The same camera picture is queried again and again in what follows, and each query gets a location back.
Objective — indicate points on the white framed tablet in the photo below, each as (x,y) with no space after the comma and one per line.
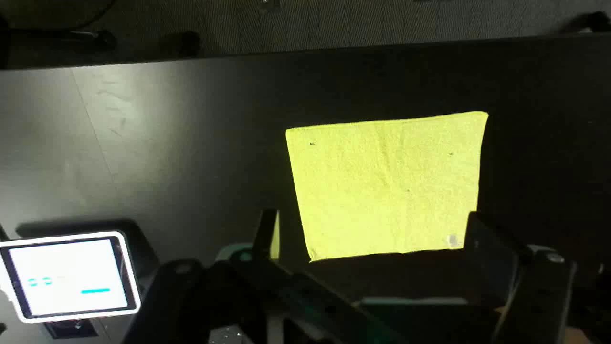
(67,278)

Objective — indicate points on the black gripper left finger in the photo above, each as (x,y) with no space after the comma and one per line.
(266,242)

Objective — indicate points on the yellow cloth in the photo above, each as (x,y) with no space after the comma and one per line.
(386,187)

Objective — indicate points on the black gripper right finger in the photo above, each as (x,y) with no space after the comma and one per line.
(489,242)

